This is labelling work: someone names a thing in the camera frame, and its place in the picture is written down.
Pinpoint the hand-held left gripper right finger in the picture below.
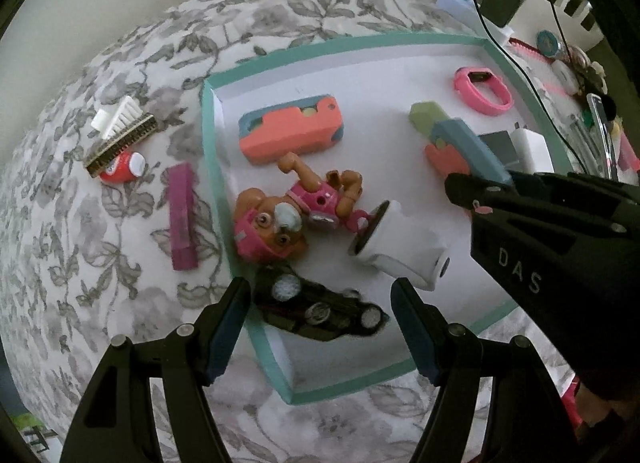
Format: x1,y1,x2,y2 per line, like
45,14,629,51
390,278,581,463

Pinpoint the white device with light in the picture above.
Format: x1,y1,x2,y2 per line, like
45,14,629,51
436,0,481,34

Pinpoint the white bristle brush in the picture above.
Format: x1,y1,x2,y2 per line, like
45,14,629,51
83,113,157,178

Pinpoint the teal cardboard tray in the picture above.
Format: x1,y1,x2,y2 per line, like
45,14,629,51
200,33,573,405

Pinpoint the teal round tin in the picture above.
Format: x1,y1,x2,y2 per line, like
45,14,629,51
536,29,564,56

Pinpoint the person's right forearm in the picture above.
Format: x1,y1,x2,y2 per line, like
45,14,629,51
580,383,627,444

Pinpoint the purple plastic bar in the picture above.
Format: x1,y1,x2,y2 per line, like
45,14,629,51
167,163,199,271

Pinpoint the silver metal tool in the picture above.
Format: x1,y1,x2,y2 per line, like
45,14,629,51
585,93,618,178

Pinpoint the black cable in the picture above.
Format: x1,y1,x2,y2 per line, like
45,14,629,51
465,0,588,174

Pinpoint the white round case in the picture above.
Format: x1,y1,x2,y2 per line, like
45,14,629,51
550,59,581,94

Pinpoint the white usb charger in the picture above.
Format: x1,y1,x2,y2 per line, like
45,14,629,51
510,128,553,174

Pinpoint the coral blue case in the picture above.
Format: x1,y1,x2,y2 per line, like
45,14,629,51
237,95,346,164

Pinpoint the pink toy dog figure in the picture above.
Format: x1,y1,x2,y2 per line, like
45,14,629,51
232,152,373,264

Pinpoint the black plugged adapter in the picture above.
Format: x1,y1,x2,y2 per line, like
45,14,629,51
482,0,523,28

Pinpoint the red and white bottle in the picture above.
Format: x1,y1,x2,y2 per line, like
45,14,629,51
98,152,147,184

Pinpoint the floral bedsheet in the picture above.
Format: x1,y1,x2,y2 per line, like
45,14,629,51
0,0,640,463

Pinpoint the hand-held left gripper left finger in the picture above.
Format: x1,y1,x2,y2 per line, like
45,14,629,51
60,277,252,463

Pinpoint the black toy car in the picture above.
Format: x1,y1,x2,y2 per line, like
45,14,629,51
252,265,391,342

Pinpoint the pink comb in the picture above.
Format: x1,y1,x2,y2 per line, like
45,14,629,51
510,38,546,62

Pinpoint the pink wristband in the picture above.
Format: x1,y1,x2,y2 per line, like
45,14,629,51
454,65,515,116

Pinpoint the teal and coral toy block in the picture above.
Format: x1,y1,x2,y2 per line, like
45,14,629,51
409,101,513,186

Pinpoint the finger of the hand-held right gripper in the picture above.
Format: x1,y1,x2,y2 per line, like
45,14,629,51
445,172,532,217

